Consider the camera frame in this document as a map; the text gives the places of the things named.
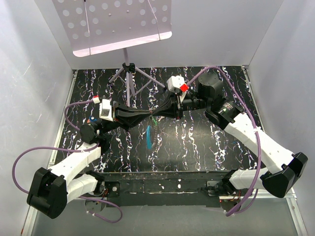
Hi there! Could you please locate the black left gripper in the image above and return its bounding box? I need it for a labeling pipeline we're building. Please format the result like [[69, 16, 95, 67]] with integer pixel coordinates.
[[98, 101, 151, 134]]

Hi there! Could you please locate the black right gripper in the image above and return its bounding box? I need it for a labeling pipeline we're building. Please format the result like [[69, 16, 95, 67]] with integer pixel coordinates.
[[152, 90, 210, 120]]

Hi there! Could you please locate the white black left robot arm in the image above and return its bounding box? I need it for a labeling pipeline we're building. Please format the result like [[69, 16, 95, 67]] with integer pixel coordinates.
[[27, 99, 152, 219]]

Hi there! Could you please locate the colourful toy block car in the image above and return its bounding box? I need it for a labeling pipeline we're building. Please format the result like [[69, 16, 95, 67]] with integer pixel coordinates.
[[87, 116, 98, 124]]

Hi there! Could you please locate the perforated music stand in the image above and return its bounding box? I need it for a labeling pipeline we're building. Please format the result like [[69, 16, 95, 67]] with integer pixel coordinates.
[[53, 0, 172, 98]]

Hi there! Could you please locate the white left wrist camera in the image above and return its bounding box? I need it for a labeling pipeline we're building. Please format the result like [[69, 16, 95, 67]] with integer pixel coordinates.
[[92, 96, 113, 121]]

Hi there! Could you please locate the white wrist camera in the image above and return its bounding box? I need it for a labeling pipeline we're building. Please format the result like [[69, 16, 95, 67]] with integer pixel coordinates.
[[167, 75, 189, 102], [92, 96, 113, 121]]

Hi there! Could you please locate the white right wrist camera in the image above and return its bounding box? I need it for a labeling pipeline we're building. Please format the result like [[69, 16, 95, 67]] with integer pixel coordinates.
[[167, 75, 189, 102]]

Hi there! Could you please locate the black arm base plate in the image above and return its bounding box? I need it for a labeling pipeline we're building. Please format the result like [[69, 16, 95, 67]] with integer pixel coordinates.
[[101, 171, 247, 207]]

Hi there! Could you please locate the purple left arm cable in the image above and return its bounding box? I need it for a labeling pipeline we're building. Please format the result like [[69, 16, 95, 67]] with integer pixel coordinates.
[[12, 100, 123, 223]]

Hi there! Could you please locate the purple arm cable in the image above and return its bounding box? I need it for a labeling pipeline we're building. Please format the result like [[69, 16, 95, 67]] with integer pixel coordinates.
[[188, 65, 262, 217], [12, 100, 123, 223]]

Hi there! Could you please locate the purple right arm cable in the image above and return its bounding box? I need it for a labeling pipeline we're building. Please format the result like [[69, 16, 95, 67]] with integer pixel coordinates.
[[188, 65, 262, 217]]

